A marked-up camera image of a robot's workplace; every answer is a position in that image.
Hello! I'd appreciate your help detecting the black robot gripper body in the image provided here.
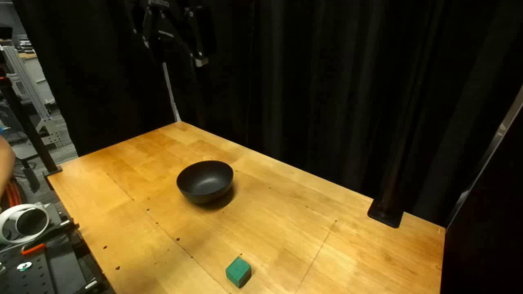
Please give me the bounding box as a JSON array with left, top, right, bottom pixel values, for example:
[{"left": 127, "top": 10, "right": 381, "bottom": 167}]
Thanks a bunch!
[{"left": 130, "top": 0, "right": 215, "bottom": 67}]

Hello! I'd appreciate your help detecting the person's forearm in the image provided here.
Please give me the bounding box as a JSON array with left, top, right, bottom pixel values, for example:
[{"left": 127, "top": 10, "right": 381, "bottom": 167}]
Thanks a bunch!
[{"left": 0, "top": 136, "right": 14, "bottom": 196}]

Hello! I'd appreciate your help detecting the black bowl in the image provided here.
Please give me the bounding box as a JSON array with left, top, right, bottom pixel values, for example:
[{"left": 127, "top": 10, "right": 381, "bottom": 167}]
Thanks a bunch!
[{"left": 176, "top": 161, "right": 233, "bottom": 206}]

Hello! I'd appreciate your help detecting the green block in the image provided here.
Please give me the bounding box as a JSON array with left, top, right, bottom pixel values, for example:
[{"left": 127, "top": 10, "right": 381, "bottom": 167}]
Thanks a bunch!
[{"left": 225, "top": 257, "right": 251, "bottom": 288}]

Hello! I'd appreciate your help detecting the white thin pole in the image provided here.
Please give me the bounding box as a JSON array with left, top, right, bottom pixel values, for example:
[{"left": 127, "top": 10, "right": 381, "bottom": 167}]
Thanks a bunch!
[{"left": 162, "top": 63, "right": 181, "bottom": 123}]

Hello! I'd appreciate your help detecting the black curtain backdrop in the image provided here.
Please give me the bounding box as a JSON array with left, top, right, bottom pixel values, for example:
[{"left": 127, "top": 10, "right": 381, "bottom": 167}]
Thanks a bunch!
[{"left": 11, "top": 0, "right": 523, "bottom": 227}]

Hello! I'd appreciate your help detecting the white VR headset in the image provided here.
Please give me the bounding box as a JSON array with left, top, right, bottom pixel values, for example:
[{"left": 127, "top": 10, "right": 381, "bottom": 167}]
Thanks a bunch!
[{"left": 0, "top": 205, "right": 50, "bottom": 245}]

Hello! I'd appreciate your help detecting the black side panel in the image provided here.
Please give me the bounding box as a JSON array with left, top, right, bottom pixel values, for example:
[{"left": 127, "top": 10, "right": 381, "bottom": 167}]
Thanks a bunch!
[{"left": 439, "top": 89, "right": 523, "bottom": 294}]

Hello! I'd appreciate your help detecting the black metal frame leg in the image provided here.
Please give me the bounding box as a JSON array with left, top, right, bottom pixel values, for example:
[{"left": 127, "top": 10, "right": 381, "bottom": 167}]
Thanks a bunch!
[{"left": 0, "top": 77, "right": 60, "bottom": 174}]

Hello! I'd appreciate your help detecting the orange-handled tool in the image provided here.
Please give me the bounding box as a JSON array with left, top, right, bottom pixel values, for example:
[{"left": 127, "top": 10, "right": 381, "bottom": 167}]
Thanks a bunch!
[{"left": 19, "top": 244, "right": 47, "bottom": 257}]

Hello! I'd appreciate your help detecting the black vertical post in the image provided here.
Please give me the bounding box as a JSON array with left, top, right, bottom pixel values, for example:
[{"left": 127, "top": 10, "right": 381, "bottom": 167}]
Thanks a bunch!
[{"left": 366, "top": 0, "right": 523, "bottom": 229}]

